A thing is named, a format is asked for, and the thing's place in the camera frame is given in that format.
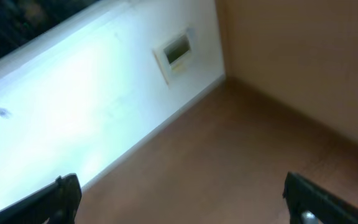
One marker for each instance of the white wall socket plate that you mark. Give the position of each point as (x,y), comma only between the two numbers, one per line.
(175,54)

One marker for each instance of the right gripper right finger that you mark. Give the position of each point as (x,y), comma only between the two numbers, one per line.
(309,203)

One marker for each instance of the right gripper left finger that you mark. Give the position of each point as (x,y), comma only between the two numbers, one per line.
(55,203)

